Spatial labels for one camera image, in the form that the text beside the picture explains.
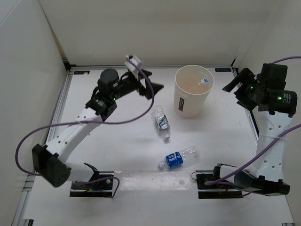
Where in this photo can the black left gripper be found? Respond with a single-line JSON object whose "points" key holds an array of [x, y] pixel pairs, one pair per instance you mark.
{"points": [[156, 87]]}

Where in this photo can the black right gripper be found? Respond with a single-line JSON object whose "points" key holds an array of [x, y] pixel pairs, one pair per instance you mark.
{"points": [[245, 75]]}

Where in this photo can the clear unlabelled plastic bottle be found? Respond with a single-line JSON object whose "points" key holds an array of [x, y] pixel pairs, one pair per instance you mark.
{"points": [[196, 86]]}

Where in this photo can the blue label clear water bottle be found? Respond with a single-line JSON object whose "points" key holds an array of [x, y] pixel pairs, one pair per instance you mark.
{"points": [[178, 159]]}

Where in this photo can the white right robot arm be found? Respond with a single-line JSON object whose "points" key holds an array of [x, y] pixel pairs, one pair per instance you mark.
{"points": [[263, 174]]}

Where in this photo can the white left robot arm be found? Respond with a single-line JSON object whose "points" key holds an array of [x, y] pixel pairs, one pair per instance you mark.
{"points": [[50, 160]]}

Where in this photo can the cream plastic bin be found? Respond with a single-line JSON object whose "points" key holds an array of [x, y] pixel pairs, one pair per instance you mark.
{"points": [[186, 104]]}

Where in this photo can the blue corner sticker right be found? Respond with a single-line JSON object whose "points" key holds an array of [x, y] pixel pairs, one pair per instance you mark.
{"points": [[223, 70]]}

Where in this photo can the blue corner sticker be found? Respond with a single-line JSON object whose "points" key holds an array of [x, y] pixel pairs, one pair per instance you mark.
{"points": [[81, 72], [223, 70]]}

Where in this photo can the green white label water bottle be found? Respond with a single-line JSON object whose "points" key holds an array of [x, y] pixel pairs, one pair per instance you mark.
{"points": [[161, 123]]}

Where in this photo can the blue corner sticker left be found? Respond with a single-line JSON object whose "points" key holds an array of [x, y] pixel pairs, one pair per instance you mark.
{"points": [[81, 72]]}

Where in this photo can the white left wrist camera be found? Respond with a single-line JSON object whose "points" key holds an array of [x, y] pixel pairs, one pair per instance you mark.
{"points": [[133, 64]]}

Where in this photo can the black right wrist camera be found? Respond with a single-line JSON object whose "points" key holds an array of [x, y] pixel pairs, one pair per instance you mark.
{"points": [[272, 79]]}

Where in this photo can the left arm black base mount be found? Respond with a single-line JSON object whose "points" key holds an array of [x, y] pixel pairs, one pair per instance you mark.
{"points": [[105, 185]]}

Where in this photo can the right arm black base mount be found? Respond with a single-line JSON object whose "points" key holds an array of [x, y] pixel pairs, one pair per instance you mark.
{"points": [[223, 190]]}

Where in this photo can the aluminium table edge rail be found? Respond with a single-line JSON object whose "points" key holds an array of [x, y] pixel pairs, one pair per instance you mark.
{"points": [[28, 185]]}

